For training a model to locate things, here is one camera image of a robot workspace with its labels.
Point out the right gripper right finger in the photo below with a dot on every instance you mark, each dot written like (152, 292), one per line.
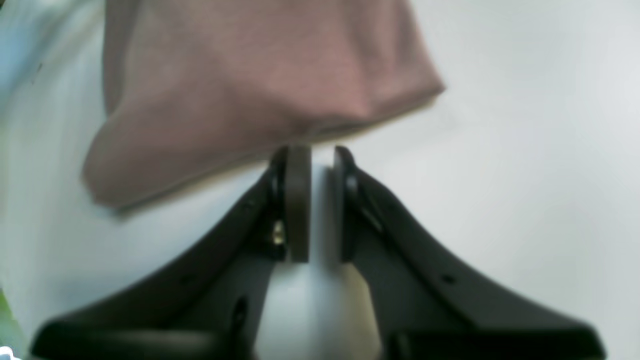
(428, 303)

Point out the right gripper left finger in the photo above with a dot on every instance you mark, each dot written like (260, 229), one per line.
(207, 303)

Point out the pink T-shirt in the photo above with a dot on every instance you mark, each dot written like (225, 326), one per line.
(192, 87)

